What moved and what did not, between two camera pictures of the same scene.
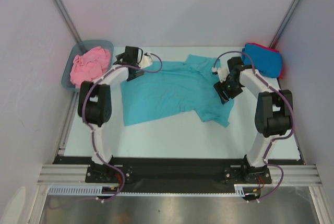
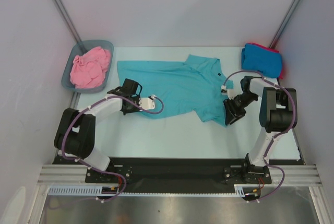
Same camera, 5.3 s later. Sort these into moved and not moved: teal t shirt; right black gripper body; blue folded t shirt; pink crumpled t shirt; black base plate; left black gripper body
Moved: right black gripper body; left black gripper body
Not moved: teal t shirt; blue folded t shirt; pink crumpled t shirt; black base plate
